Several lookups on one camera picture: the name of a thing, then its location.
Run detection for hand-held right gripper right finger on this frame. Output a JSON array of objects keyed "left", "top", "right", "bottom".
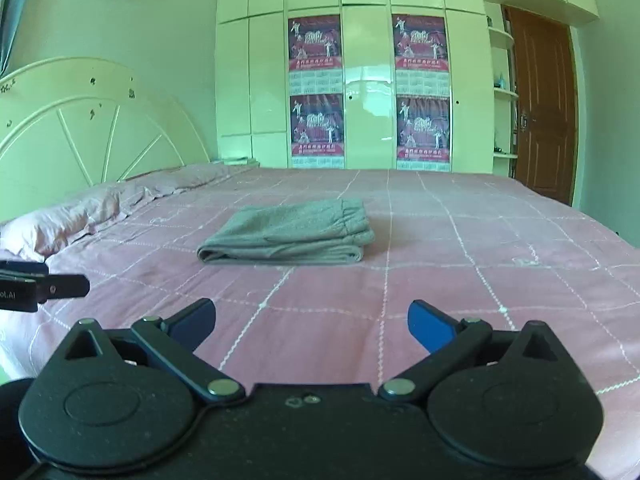
[{"left": 380, "top": 300, "right": 568, "bottom": 403}]

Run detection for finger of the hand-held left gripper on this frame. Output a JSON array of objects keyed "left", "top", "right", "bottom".
[
  {"left": 36, "top": 273, "right": 91, "bottom": 304},
  {"left": 0, "top": 259, "right": 50, "bottom": 281}
]

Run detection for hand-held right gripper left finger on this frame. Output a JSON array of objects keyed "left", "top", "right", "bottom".
[{"left": 57, "top": 298, "right": 246, "bottom": 403}]

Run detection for grey pants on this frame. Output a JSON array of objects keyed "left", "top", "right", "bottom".
[{"left": 196, "top": 198, "right": 377, "bottom": 266}]

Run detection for pink checked bed sheet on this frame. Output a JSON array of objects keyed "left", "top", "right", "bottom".
[{"left": 0, "top": 164, "right": 640, "bottom": 480}]

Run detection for pink pillow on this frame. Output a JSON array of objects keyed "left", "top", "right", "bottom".
[{"left": 0, "top": 162, "right": 253, "bottom": 261}]

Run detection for cream arched headboard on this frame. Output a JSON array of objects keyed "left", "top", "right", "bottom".
[{"left": 0, "top": 56, "right": 211, "bottom": 223}]

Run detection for cream corner shelf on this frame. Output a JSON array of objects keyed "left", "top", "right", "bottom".
[{"left": 486, "top": 14, "right": 520, "bottom": 177}]

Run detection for brown wooden door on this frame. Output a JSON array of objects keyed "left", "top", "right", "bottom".
[{"left": 504, "top": 6, "right": 579, "bottom": 206}]

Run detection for cream glossy wardrobe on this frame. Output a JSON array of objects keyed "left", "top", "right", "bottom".
[{"left": 215, "top": 0, "right": 600, "bottom": 177}]

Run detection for grey curtain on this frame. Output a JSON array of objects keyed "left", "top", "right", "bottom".
[{"left": 0, "top": 0, "right": 32, "bottom": 79}]

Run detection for red wall poster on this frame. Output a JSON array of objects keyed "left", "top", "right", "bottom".
[
  {"left": 396, "top": 96, "right": 451, "bottom": 172},
  {"left": 287, "top": 14, "right": 344, "bottom": 97},
  {"left": 391, "top": 14, "right": 450, "bottom": 98},
  {"left": 290, "top": 94, "right": 345, "bottom": 170}
]

